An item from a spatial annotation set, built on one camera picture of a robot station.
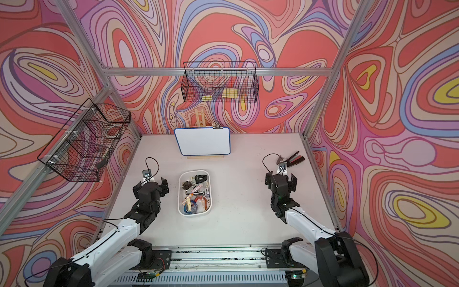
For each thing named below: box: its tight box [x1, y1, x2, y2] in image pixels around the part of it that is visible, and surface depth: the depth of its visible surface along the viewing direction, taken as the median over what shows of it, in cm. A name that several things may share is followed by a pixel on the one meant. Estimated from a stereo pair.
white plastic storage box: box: [178, 169, 213, 217], surface depth 91 cm
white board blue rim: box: [173, 126, 231, 157], surface depth 97 cm
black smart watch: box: [194, 174, 208, 184], surface depth 95 cm
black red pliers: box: [284, 150, 306, 168], surface depth 107 cm
